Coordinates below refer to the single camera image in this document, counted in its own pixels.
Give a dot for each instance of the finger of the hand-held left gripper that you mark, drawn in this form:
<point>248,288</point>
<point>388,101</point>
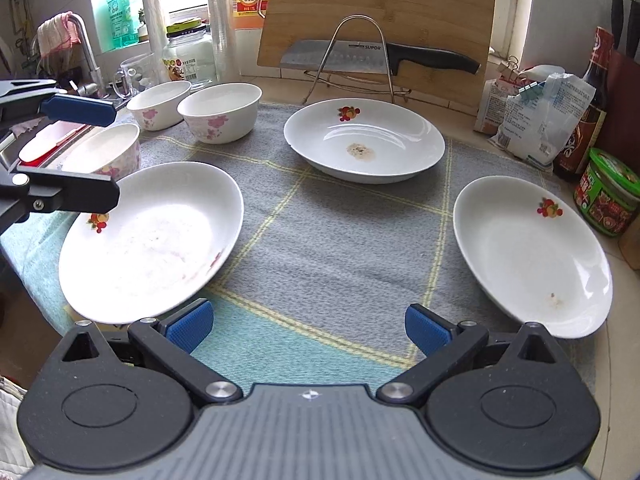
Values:
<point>75,192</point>
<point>80,110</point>

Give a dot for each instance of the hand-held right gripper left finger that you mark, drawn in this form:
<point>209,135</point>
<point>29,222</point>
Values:
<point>190,325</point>

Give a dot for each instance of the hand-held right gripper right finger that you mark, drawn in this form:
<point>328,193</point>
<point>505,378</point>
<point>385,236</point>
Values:
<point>427,327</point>

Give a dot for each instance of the white bowl with pink flowers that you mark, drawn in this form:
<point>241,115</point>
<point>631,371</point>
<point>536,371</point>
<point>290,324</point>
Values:
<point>220,110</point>
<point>107,147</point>
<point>160,102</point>

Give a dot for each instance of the white plate with fruit print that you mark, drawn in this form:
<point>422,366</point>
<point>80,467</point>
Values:
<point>525,260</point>

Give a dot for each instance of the white plate with brown stain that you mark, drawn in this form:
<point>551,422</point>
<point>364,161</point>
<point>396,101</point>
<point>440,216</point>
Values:
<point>380,135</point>

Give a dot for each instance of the red white container in sink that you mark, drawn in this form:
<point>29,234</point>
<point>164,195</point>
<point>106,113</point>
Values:
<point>45,142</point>

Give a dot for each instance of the metal faucet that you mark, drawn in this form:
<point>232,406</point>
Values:
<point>89,55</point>

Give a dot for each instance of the clear glass mug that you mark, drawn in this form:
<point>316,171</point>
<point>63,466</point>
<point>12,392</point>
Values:
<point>135,75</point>

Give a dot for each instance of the pink cloth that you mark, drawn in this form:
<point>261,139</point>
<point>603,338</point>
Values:
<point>57,35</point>

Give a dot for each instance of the green dish soap bottle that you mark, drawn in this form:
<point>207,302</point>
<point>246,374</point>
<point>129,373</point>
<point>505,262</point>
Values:
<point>122,15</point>

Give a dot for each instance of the small white plastic roll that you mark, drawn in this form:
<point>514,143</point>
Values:
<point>154,25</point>

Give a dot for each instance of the grey checked cloth mat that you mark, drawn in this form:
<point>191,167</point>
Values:
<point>340,240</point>

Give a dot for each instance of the glass jar with green lid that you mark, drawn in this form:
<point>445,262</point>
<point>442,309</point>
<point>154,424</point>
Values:
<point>192,57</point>

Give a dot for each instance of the tall clear plastic roll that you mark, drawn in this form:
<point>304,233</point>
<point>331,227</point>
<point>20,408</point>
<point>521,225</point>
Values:
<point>222,20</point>

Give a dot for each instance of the white quilted cloth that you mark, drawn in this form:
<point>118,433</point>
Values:
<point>12,425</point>

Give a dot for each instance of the green-lid jar with red label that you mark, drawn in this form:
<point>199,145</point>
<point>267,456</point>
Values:
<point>607,195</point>

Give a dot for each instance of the red and white food bag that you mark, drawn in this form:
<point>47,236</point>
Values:
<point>492,105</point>

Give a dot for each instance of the white bag with blue print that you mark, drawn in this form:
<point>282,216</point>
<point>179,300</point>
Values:
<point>550,120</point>

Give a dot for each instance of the dark soy sauce bottle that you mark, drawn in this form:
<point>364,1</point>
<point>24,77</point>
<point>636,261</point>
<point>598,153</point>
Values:
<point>585,125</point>

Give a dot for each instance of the light blue clip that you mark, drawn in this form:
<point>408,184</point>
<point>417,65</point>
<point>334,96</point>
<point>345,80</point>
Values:
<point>532,88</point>

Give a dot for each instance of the dark red knife block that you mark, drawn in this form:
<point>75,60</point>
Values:
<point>622,110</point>

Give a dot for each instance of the bamboo cutting board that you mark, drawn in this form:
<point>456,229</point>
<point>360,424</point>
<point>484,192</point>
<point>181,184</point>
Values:
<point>380,0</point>

